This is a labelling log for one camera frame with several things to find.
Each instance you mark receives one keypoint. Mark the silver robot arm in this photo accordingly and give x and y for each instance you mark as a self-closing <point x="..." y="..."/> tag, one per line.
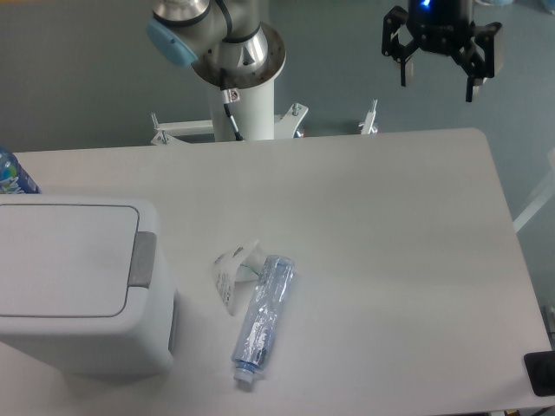
<point x="229" y="46"/>

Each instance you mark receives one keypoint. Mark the crushed clear plastic bottle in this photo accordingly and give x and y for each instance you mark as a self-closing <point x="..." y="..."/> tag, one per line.
<point x="256" y="336"/>

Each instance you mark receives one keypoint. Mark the black device at table edge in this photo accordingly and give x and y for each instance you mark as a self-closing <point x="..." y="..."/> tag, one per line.
<point x="540" y="369"/>

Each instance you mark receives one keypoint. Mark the crumpled white paper wrapper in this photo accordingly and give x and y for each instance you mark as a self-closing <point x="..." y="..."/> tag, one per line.
<point x="240" y="264"/>

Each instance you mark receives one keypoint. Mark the blue labelled bottle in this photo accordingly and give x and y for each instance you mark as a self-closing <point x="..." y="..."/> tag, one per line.
<point x="14" y="178"/>

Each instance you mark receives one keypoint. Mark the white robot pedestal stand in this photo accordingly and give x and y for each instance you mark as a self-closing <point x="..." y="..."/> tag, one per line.
<point x="237" y="114"/>

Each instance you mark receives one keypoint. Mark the white trash can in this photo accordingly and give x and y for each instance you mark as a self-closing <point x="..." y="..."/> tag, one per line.
<point x="137" y="341"/>

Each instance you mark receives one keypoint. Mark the white trash can lid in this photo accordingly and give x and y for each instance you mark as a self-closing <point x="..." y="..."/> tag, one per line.
<point x="72" y="261"/>

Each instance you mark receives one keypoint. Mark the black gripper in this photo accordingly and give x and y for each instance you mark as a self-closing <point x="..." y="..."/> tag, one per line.
<point x="444" y="27"/>

